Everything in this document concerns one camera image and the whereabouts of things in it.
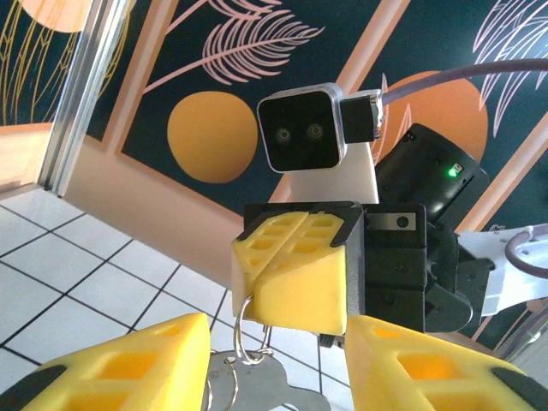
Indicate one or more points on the aluminium frame post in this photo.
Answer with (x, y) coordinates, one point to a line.
(77, 107)

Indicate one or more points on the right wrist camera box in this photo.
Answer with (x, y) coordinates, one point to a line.
(299, 128)

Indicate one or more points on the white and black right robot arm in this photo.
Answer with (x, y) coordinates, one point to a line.
(514, 295)

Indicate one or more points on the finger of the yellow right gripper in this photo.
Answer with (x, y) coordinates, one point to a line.
(304, 295)
(244, 274)

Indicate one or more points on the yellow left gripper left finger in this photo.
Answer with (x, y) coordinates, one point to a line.
(128, 385)

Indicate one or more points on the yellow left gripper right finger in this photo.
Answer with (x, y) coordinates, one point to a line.
(428, 385)

